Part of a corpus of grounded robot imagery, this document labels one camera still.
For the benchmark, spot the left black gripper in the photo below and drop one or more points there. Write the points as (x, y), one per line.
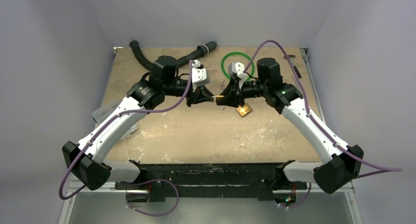
(202, 94)

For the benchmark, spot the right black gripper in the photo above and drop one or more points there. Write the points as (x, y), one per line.
(236, 94)

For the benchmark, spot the cable lock keys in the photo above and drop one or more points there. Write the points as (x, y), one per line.
(222, 85)

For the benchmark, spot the large brass padlock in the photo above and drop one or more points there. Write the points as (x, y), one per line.
(244, 110)

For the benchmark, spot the green cable lock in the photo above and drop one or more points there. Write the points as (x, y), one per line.
(236, 56)

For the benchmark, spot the small brass padlock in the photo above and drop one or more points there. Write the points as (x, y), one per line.
(217, 98)

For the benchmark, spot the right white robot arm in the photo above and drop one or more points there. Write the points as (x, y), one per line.
(339, 162)

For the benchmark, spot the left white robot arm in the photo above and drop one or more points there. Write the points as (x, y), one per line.
(158, 91)

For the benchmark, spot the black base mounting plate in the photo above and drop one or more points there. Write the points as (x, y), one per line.
(230, 180)

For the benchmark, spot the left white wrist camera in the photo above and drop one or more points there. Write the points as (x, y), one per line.
(199, 76)

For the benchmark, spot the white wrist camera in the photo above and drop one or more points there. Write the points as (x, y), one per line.
(199, 76)
(237, 68)

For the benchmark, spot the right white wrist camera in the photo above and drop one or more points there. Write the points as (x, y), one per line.
(237, 68)

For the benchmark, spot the small black-handled hammer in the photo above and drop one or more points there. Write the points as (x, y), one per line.
(291, 58)

